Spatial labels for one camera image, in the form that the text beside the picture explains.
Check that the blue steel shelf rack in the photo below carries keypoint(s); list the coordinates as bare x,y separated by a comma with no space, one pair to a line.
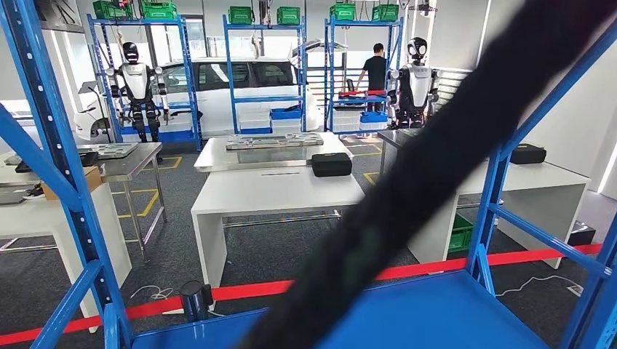
185,72
434,313
230,72
330,72

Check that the black hard case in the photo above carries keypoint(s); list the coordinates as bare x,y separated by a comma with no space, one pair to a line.
331,164
528,154

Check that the white table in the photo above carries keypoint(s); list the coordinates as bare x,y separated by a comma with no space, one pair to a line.
29,217
270,190
530,178

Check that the grey metal fixture tray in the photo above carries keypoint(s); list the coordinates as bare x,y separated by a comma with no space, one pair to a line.
275,141
113,150

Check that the blue plastic bin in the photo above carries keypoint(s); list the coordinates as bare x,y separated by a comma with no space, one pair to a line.
286,113
373,117

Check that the red bar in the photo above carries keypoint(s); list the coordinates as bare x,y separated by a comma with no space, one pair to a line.
361,92

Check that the white car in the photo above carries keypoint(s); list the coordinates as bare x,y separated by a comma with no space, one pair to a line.
217,108

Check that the person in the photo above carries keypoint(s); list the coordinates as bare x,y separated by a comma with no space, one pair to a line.
375,72

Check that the red barrier belt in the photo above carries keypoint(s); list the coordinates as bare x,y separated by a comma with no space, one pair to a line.
250,289

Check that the white black humanoid robot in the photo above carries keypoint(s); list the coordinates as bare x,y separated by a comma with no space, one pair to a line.
136,82
417,86

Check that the green plastic crate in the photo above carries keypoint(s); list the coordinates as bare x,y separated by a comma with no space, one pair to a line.
342,12
288,16
108,10
460,233
385,13
159,10
240,15

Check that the brown cardboard box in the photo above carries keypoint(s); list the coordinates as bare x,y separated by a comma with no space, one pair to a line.
91,178

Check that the black flat device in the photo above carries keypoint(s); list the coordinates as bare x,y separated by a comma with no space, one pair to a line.
89,159

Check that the black box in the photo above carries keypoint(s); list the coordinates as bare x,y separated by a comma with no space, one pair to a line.
581,235

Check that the black belt barrier post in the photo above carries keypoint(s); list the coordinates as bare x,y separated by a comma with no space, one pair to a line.
193,298

